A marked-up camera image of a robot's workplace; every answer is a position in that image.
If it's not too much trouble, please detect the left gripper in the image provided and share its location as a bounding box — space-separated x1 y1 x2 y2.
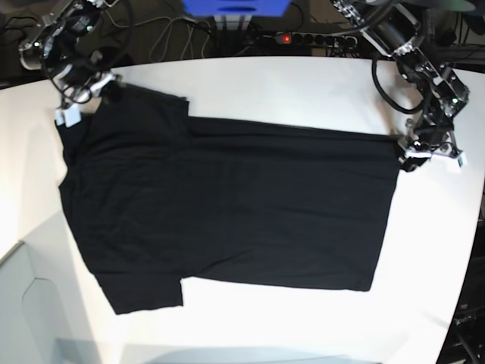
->
397 118 463 173

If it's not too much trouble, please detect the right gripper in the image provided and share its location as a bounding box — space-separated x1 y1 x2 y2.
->
56 64 125 108

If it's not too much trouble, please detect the black T-shirt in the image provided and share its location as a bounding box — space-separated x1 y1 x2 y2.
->
57 86 400 315

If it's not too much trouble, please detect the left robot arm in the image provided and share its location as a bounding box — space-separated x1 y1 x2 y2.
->
333 1 470 173

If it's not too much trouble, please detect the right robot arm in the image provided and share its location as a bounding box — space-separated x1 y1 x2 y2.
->
18 1 134 111

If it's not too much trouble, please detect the blue plastic box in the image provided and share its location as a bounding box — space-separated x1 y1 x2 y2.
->
183 0 291 17

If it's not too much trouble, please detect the black power strip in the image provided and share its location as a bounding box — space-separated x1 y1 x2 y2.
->
262 32 358 49

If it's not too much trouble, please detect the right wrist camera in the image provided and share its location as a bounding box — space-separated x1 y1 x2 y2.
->
55 105 82 127

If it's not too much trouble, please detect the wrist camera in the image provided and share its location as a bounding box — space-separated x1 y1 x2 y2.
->
447 151 467 174
55 105 82 127

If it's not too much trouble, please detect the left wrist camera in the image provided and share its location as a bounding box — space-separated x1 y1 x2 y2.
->
447 151 467 174

